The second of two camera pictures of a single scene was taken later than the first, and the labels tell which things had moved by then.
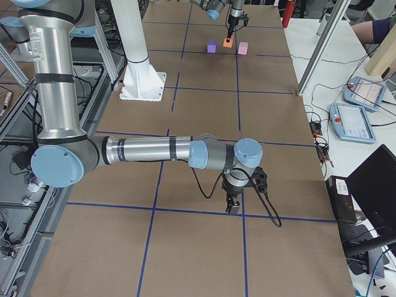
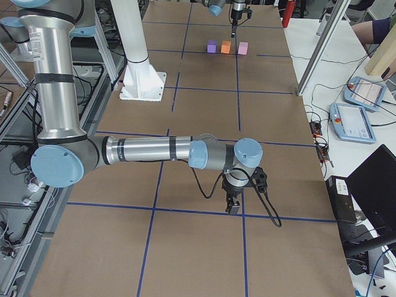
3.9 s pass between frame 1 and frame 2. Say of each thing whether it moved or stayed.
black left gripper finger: moved
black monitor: stayed
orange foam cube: moved
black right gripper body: stayed
